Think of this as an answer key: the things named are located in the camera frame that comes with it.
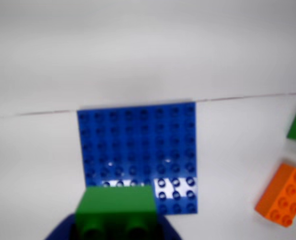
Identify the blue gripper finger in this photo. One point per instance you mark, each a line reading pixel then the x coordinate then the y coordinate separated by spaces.
pixel 61 228
pixel 166 230

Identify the green 2x2 brick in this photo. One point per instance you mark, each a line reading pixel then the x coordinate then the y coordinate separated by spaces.
pixel 115 205

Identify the blue 8x8 studded baseplate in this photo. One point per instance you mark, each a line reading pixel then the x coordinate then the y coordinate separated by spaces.
pixel 137 142

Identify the orange 2x4 brick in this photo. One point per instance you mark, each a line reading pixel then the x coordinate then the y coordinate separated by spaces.
pixel 285 197

